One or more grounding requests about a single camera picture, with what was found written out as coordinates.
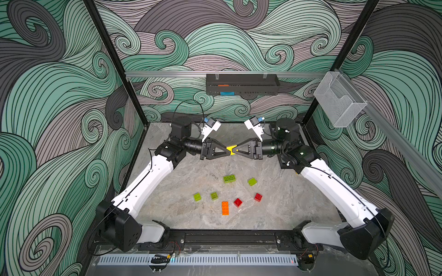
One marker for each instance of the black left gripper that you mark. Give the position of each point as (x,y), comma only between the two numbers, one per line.
(207,148)

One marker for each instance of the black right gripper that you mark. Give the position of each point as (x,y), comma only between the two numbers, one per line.
(256,150)

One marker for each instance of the long green lego brick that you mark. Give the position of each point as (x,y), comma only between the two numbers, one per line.
(229,179)

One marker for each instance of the green square lego brick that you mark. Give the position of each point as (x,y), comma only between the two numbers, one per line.
(252,181)

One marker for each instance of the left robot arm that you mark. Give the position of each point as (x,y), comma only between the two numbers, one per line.
(118,217)

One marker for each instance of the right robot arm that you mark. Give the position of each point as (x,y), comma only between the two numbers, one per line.
(366,226)

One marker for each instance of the green hollow lego brick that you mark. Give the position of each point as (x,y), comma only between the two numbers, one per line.
(214,196)

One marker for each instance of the red lego brick right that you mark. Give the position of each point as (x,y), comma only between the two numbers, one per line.
(258,197)

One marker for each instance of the red lego brick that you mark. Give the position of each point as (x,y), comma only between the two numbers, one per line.
(258,197)
(238,202)

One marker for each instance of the small green studded lego brick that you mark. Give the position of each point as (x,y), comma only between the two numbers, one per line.
(197,197)

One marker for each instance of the red lego brick left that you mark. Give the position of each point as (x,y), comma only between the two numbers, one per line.
(238,202)

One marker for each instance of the orange long lego brick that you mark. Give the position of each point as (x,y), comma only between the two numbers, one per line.
(225,208)

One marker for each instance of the clear plastic bin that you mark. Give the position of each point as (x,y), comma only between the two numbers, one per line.
(339,99)

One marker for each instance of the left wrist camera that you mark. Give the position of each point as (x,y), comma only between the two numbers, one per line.
(209,125)

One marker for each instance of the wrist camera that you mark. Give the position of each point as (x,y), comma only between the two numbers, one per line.
(256,124)
(209,125)

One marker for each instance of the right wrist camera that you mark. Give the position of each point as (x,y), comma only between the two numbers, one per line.
(256,124)

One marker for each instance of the black wall tray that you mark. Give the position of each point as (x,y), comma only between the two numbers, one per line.
(247,86)

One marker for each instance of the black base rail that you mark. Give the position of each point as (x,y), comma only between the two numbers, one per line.
(191,240)

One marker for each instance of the aluminium rail back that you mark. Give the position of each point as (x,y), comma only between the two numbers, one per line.
(202,74)

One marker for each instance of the aluminium rail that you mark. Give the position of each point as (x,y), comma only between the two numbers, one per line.
(384,113)
(202,74)

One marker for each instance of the white slotted cable duct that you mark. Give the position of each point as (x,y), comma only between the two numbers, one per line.
(237,259)

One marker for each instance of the black frame post right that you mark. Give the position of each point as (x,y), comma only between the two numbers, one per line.
(355,33)

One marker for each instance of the black frame post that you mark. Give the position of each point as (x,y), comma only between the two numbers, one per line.
(106,39)
(355,33)

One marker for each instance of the black frame post left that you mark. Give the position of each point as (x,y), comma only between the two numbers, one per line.
(106,39)

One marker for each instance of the aluminium rail right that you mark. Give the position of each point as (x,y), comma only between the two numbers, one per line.
(384,113)

